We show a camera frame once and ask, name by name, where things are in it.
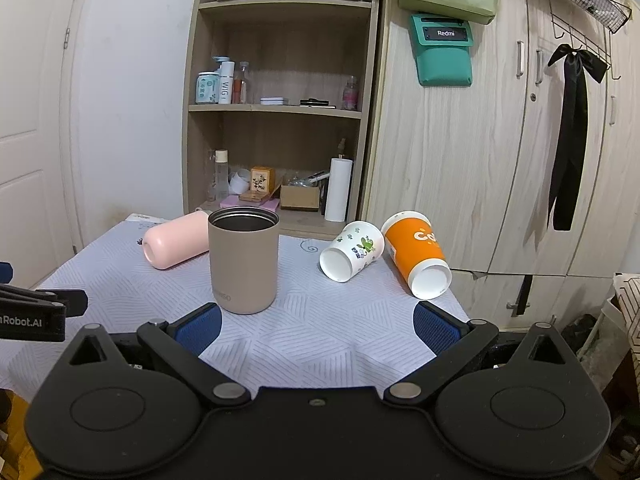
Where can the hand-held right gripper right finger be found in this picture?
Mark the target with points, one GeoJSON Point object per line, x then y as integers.
{"type": "Point", "coordinates": [435, 330]}

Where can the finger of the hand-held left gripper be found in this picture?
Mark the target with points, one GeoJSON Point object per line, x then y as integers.
{"type": "Point", "coordinates": [65, 302]}
{"type": "Point", "coordinates": [4, 272]}

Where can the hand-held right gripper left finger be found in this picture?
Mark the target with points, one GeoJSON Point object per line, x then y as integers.
{"type": "Point", "coordinates": [200, 330]}

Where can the orange paper cup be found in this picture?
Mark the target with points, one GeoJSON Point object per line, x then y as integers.
{"type": "Point", "coordinates": [415, 250]}

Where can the pink cup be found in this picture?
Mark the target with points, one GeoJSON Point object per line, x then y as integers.
{"type": "Point", "coordinates": [172, 242]}

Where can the white printed paper cup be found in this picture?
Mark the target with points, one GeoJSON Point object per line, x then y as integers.
{"type": "Point", "coordinates": [352, 250]}

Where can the beige metal tumbler cup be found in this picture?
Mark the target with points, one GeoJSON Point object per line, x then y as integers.
{"type": "Point", "coordinates": [244, 265]}

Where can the white small cup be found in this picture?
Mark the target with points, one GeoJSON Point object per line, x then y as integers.
{"type": "Point", "coordinates": [240, 181]}

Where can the white patterned tablecloth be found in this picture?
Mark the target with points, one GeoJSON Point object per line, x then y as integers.
{"type": "Point", "coordinates": [320, 320]}

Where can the small wooden box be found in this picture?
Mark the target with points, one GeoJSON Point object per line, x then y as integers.
{"type": "Point", "coordinates": [254, 197]}

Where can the pink flat box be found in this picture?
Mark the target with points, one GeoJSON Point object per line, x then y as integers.
{"type": "Point", "coordinates": [272, 205]}

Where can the white door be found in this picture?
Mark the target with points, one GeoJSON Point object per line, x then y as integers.
{"type": "Point", "coordinates": [35, 125]}

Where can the tall clear bottle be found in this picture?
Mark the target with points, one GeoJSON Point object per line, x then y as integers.
{"type": "Point", "coordinates": [221, 177]}

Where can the yellow floral box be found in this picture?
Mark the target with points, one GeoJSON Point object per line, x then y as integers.
{"type": "Point", "coordinates": [263, 180]}

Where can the brown cardboard box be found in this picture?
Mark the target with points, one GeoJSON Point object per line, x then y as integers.
{"type": "Point", "coordinates": [299, 198]}

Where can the paper towel roll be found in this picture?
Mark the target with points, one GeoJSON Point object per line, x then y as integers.
{"type": "Point", "coordinates": [338, 190]}

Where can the wooden wardrobe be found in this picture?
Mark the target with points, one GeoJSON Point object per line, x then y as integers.
{"type": "Point", "coordinates": [475, 150]}

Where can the patterned cardboard box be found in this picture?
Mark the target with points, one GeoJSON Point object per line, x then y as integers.
{"type": "Point", "coordinates": [629, 315]}

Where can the wooden shelf unit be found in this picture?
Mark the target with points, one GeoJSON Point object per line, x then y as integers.
{"type": "Point", "coordinates": [280, 150]}

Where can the white flat box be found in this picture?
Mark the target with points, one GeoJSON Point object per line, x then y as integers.
{"type": "Point", "coordinates": [272, 101]}

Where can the teal label jar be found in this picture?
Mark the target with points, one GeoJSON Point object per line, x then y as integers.
{"type": "Point", "coordinates": [207, 88]}

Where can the black ribbon bow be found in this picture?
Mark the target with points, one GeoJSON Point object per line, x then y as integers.
{"type": "Point", "coordinates": [572, 125]}

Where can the clear bottle orange liquid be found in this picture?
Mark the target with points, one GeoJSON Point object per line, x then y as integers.
{"type": "Point", "coordinates": [241, 85]}

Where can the white spray bottle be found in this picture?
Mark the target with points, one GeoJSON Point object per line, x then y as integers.
{"type": "Point", "coordinates": [226, 82]}

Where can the pink bottle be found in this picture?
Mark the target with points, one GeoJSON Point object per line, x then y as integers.
{"type": "Point", "coordinates": [350, 95]}

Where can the black flat case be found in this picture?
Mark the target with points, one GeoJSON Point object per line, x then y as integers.
{"type": "Point", "coordinates": [317, 103]}

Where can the teal pouch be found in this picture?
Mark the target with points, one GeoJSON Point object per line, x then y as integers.
{"type": "Point", "coordinates": [442, 60]}

